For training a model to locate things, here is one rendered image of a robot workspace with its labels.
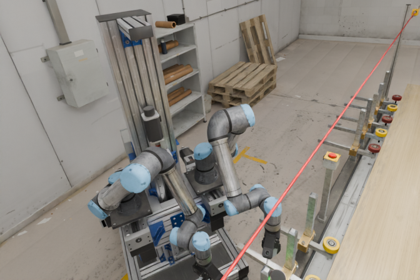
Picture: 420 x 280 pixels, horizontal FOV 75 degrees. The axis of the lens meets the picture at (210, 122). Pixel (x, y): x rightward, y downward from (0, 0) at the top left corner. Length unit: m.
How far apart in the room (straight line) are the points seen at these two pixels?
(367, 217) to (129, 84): 1.50
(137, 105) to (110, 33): 0.39
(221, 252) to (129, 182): 1.42
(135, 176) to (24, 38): 2.23
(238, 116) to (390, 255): 1.01
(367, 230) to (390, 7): 7.28
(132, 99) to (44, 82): 1.78
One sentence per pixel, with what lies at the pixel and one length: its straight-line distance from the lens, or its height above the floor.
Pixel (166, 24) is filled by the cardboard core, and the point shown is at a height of 1.61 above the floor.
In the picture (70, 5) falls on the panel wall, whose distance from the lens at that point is 3.31.
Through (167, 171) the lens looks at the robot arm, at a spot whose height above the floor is 1.43.
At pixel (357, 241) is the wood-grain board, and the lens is 1.71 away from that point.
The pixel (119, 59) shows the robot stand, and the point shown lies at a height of 1.85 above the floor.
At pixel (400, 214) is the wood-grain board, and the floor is 0.90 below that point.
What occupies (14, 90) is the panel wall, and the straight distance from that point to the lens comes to 3.11.
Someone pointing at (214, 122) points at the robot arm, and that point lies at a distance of 1.25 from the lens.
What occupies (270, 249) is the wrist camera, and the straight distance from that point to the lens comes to 1.37.
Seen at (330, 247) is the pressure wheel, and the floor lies 0.91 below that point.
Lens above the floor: 2.20
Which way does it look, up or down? 30 degrees down
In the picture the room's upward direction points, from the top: 6 degrees counter-clockwise
